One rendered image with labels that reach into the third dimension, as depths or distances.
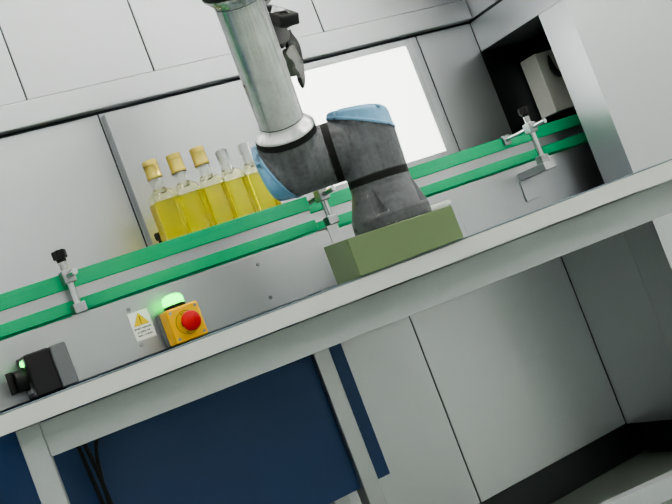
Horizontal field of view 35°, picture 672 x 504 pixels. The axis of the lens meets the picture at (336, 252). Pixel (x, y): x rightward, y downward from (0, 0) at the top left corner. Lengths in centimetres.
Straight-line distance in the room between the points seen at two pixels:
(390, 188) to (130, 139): 81
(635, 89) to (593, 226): 91
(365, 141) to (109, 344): 64
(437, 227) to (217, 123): 89
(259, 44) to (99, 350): 68
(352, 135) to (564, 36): 107
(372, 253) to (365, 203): 12
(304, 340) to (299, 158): 33
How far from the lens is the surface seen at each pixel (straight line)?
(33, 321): 211
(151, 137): 254
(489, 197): 271
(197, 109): 261
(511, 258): 198
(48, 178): 248
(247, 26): 184
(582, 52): 284
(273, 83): 188
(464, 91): 304
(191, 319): 207
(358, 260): 184
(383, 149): 193
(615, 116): 283
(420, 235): 188
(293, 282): 228
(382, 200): 191
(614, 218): 207
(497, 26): 306
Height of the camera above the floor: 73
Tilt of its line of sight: 2 degrees up
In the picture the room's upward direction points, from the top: 21 degrees counter-clockwise
